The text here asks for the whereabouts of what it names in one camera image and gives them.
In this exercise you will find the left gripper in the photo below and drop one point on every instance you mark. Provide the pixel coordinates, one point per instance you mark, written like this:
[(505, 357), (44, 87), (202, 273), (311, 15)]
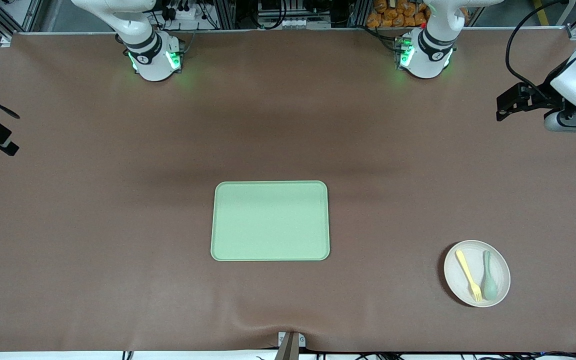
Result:
[(541, 96)]

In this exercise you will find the yellow plastic fork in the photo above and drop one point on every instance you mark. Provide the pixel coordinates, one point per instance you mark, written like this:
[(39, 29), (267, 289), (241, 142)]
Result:
[(468, 274)]

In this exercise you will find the pale green plastic spoon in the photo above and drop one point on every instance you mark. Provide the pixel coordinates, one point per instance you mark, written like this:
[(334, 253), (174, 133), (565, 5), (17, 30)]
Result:
[(490, 289)]

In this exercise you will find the round beige plate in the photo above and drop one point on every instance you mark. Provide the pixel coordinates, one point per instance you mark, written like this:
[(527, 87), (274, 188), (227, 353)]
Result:
[(460, 285)]

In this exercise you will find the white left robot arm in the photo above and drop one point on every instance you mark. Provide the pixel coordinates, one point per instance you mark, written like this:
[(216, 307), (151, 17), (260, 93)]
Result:
[(430, 55)]

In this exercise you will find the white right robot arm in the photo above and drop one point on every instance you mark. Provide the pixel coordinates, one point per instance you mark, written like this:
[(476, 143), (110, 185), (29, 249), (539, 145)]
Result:
[(153, 65)]

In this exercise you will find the brown table mat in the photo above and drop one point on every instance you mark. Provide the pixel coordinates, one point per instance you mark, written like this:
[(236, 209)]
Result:
[(118, 225)]

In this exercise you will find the orange packaged goods pile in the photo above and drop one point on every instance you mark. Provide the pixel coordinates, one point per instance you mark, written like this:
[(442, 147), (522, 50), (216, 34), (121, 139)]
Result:
[(393, 17)]

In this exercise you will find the white power strip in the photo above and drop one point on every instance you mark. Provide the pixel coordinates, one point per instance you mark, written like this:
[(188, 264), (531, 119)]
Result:
[(188, 14)]

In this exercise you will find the light green rectangular tray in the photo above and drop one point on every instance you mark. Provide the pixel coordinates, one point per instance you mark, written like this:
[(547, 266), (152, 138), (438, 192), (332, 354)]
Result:
[(228, 240)]

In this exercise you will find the white terminal block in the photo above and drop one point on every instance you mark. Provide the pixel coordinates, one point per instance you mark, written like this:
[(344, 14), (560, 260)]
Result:
[(293, 23)]

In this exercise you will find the aluminium frame post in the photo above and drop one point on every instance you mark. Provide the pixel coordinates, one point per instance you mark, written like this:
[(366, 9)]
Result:
[(360, 14), (226, 15)]

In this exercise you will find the grey camera stand clamp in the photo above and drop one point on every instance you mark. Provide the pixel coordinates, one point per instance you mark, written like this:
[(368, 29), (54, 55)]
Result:
[(290, 350)]

